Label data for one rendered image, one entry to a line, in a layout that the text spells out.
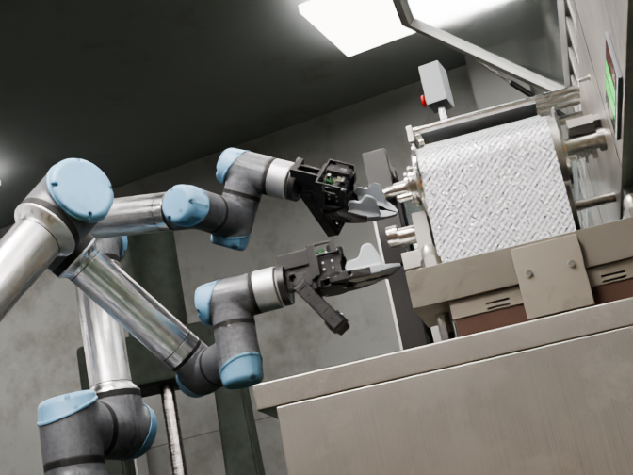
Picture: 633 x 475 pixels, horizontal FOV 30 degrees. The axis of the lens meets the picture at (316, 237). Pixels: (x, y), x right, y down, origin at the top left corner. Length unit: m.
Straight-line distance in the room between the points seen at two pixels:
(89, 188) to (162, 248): 4.12
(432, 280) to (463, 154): 0.34
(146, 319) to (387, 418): 0.57
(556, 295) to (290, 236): 5.09
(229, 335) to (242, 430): 3.77
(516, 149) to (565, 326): 0.45
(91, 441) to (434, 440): 0.81
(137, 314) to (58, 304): 5.43
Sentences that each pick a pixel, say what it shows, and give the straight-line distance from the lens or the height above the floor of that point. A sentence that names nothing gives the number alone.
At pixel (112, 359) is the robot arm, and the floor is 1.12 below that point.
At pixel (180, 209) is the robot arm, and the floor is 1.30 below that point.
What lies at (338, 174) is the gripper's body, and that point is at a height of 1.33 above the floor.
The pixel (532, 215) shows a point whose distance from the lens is 2.04.
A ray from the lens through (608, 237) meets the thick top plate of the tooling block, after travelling 1.82.
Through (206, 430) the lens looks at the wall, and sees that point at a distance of 6.89.
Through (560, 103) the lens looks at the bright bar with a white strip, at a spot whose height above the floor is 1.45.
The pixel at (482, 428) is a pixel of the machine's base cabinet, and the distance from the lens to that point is 1.72.
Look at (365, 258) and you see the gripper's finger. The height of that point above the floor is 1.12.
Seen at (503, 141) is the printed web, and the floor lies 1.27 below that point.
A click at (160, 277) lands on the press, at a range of 6.03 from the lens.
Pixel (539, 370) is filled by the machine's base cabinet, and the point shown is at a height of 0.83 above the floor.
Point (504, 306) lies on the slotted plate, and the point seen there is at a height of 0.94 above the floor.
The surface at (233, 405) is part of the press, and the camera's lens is 5.84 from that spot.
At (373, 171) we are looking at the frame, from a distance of 2.45.
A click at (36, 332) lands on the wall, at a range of 7.62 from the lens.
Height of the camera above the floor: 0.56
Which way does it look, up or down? 17 degrees up
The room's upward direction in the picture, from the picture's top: 11 degrees counter-clockwise
